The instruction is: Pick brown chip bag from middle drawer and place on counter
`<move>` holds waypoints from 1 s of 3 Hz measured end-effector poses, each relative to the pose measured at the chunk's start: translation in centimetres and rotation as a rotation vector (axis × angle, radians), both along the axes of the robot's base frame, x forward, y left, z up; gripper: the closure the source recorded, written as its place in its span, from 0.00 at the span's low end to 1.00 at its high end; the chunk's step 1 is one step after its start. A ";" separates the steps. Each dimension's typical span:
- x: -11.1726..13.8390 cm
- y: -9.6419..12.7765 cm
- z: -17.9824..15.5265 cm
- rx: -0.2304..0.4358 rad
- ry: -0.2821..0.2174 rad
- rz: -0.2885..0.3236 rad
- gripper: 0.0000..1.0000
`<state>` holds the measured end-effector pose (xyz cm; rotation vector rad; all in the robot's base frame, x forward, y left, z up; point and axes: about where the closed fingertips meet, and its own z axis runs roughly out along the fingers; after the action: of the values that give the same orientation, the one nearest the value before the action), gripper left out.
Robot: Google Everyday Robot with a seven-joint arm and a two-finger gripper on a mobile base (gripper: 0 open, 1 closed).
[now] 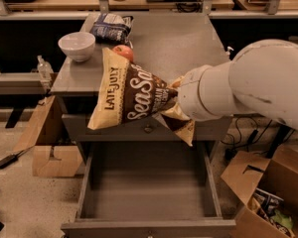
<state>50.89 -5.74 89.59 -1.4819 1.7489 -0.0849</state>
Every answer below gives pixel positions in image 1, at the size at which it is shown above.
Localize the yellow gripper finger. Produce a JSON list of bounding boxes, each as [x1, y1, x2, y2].
[[170, 76, 184, 89], [160, 102, 190, 121]]

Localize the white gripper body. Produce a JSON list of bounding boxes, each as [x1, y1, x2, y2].
[[178, 65, 218, 122]]

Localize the brown Late July chip bag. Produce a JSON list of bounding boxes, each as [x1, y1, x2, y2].
[[87, 48, 195, 147]]

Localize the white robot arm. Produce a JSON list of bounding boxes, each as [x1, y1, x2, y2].
[[163, 40, 298, 131]]

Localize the closed grey top drawer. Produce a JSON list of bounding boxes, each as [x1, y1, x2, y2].
[[62, 114, 231, 142]]

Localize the grey drawer cabinet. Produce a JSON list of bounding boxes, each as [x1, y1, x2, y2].
[[50, 12, 245, 238]]

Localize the blue chip bag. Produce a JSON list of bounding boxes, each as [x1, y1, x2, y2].
[[90, 13, 134, 45]]

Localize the open grey middle drawer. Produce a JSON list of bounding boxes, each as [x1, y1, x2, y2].
[[62, 142, 235, 238]]

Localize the small white pump bottle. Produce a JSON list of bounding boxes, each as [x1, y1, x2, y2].
[[225, 46, 234, 58]]

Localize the red apple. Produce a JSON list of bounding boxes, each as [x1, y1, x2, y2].
[[112, 45, 134, 62]]

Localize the white ceramic bowl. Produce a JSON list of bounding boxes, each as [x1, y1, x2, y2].
[[58, 32, 95, 61]]

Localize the cardboard box with snacks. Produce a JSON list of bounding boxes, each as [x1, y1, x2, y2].
[[222, 145, 298, 238]]

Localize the cardboard box left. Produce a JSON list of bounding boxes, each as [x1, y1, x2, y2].
[[14, 96, 82, 178]]

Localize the clear plastic bottle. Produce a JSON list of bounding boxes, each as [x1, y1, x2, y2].
[[37, 56, 54, 80]]

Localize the black power adapter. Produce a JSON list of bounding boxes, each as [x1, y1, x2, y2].
[[0, 155, 18, 170]]

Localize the black cables on floor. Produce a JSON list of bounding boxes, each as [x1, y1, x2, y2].
[[221, 116, 292, 161]]

